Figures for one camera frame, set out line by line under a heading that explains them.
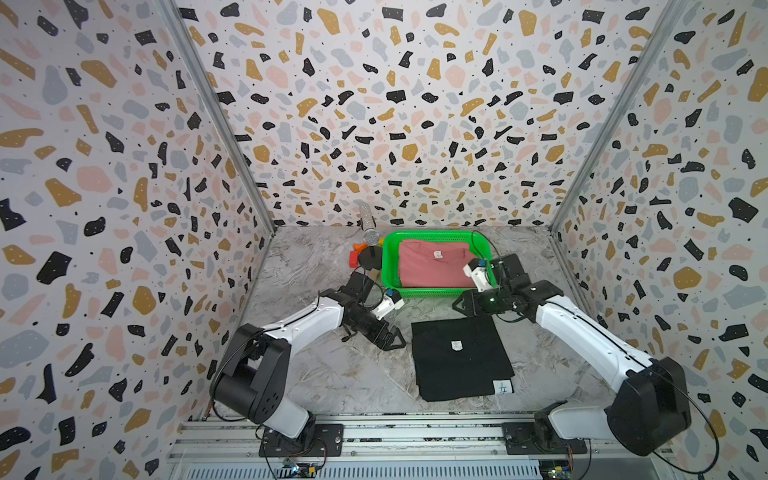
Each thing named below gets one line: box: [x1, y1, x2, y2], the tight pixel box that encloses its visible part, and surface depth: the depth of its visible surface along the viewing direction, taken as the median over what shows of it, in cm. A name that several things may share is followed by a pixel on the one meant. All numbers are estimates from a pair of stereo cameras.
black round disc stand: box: [358, 245, 382, 270], surface depth 112 cm
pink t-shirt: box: [399, 239, 477, 288], surface depth 108 cm
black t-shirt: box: [411, 316, 515, 401], surface depth 91 cm
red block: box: [349, 250, 359, 269], surface depth 112 cm
